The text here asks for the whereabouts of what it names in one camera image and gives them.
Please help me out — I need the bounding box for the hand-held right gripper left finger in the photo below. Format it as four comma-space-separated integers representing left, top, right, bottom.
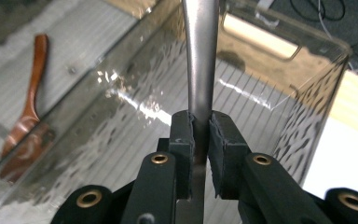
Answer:
120, 110, 197, 224

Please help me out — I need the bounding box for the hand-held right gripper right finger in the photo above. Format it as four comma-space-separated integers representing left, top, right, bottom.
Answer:
209, 111, 334, 224

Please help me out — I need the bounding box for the steel fork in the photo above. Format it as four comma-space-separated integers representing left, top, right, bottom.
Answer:
175, 0, 221, 224

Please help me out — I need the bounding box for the brown wooden spoon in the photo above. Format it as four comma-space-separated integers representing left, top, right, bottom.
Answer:
0, 33, 50, 159

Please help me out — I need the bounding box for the white floor cable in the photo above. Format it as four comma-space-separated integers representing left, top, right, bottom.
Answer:
317, 0, 335, 34

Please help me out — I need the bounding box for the black floor cable tangle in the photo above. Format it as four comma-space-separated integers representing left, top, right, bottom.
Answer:
288, 0, 358, 78

